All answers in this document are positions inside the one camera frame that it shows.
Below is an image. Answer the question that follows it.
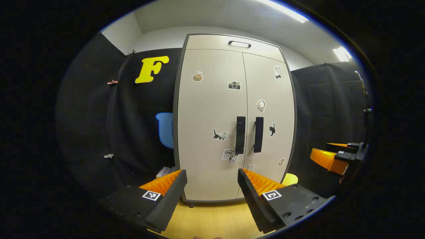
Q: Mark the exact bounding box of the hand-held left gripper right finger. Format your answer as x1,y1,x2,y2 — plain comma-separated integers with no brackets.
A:
237,168,336,234

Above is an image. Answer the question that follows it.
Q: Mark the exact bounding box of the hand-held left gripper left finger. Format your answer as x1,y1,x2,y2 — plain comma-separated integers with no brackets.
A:
100,169,188,233

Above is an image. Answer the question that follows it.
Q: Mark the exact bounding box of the white shoe cabinet door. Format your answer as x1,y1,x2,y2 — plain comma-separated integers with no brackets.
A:
177,49,248,201
236,52,296,199

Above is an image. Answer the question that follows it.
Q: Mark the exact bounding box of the white double-door shoe cabinet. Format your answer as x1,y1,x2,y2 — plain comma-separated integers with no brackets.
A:
173,33,298,208

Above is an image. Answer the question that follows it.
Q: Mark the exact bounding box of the black backdrop cloth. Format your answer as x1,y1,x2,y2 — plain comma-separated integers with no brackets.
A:
290,61,374,196
56,32,183,199

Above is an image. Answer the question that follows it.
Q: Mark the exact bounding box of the yellow knitted ball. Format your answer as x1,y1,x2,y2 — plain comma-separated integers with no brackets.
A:
282,173,298,186

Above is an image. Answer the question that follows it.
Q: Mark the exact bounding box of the metal stand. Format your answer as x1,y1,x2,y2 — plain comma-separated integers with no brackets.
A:
354,70,373,143

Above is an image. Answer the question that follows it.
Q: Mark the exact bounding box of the short ceiling light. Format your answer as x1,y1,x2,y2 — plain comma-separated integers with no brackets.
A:
333,46,352,62

